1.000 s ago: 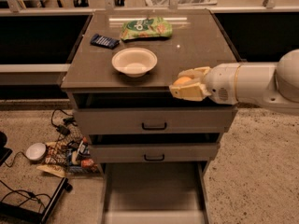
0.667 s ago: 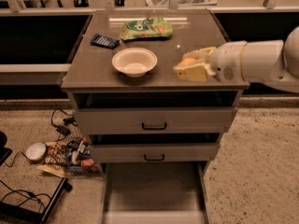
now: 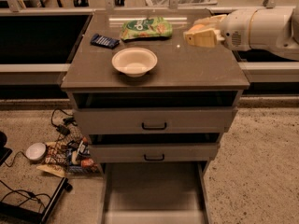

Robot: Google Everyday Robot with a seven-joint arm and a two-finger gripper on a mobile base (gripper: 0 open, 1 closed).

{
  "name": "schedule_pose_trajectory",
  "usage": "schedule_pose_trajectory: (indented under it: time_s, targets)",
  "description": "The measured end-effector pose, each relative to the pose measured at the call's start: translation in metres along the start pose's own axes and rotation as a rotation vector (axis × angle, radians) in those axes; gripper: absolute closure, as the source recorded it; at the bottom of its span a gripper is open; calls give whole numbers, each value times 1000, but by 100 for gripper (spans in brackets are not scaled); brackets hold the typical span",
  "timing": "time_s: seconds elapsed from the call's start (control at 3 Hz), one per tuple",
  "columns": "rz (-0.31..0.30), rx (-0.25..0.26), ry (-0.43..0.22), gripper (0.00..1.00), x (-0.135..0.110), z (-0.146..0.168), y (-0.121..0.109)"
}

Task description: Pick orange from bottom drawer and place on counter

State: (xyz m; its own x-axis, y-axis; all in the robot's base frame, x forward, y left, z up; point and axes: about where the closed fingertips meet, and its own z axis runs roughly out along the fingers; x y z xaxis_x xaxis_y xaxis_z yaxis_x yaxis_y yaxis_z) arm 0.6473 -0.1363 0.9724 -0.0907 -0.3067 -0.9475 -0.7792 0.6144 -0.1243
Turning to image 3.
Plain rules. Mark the grey drawer cabinet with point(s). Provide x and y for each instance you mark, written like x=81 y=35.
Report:
x=184 y=77

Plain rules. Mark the middle grey drawer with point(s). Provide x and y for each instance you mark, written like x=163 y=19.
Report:
x=155 y=152

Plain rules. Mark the bottom grey drawer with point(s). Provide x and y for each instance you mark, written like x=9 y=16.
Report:
x=154 y=193

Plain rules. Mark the grey drawer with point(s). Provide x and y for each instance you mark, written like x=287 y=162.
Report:
x=155 y=152
x=154 y=193
x=154 y=120

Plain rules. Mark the green chip bag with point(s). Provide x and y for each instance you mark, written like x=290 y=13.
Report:
x=146 y=28

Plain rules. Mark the blue snack packet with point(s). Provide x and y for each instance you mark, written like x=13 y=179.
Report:
x=104 y=41

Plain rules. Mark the top grey drawer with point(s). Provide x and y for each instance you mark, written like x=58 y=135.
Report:
x=154 y=120

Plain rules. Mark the black metal stand base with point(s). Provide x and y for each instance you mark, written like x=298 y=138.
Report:
x=30 y=207

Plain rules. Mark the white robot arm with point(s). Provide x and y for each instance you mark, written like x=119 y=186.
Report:
x=272 y=29

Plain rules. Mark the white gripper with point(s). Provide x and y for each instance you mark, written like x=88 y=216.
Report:
x=235 y=28

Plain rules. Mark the wire basket of snacks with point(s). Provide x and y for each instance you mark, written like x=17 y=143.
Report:
x=68 y=156

